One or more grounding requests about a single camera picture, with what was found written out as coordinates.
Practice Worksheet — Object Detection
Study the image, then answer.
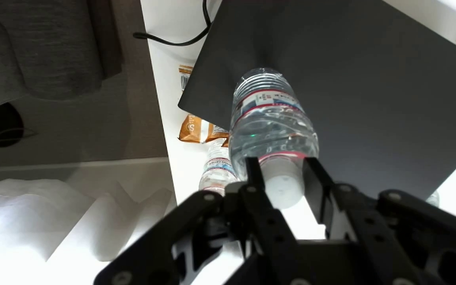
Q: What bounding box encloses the black toaster oven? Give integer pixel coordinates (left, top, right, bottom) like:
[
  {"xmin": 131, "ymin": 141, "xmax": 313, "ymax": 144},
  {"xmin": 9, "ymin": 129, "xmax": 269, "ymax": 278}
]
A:
[{"xmin": 177, "ymin": 0, "xmax": 456, "ymax": 202}]

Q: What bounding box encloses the orange snack packet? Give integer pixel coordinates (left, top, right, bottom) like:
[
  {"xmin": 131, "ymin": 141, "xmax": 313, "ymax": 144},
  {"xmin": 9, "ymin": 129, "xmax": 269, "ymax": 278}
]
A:
[{"xmin": 177, "ymin": 61, "xmax": 232, "ymax": 148}]

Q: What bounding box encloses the clear plastic water bottle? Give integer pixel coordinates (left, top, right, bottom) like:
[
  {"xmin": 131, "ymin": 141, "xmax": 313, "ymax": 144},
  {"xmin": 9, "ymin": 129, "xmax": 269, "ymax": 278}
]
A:
[{"xmin": 226, "ymin": 66, "xmax": 321, "ymax": 210}]

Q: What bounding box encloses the black oven power cable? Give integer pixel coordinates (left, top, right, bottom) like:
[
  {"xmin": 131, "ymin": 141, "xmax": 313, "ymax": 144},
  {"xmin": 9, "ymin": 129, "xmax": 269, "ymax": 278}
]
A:
[{"xmin": 131, "ymin": 0, "xmax": 212, "ymax": 47}]

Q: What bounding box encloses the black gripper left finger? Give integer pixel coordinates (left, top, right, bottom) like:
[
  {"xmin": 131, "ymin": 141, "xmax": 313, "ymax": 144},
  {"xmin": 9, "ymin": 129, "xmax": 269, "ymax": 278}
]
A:
[{"xmin": 91, "ymin": 155, "xmax": 304, "ymax": 285}]

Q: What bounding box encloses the grey fabric sofa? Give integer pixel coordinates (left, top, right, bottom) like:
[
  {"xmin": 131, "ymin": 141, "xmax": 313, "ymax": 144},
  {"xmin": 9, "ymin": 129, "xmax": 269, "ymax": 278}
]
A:
[{"xmin": 0, "ymin": 0, "xmax": 123, "ymax": 118}]

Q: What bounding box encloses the small clear water bottle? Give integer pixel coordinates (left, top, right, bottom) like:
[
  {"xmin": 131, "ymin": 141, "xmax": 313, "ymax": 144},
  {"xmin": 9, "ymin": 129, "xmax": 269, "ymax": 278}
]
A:
[{"xmin": 197, "ymin": 155, "xmax": 240, "ymax": 196}]

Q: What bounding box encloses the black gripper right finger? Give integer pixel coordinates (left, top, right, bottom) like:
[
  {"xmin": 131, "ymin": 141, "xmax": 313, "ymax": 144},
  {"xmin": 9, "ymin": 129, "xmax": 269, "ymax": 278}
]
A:
[{"xmin": 300, "ymin": 156, "xmax": 456, "ymax": 285}]

